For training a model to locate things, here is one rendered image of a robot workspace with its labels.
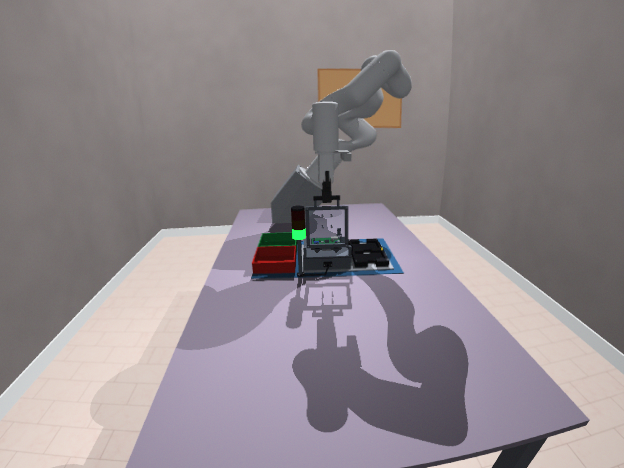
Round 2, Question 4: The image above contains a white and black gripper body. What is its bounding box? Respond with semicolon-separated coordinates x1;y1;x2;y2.
315;151;336;184

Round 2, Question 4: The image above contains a green open bin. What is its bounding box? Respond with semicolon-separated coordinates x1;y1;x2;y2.
258;232;297;254

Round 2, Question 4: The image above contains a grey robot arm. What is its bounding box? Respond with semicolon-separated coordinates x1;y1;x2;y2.
299;50;412;189

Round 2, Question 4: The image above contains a red bin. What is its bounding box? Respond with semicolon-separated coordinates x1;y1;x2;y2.
252;246;296;274

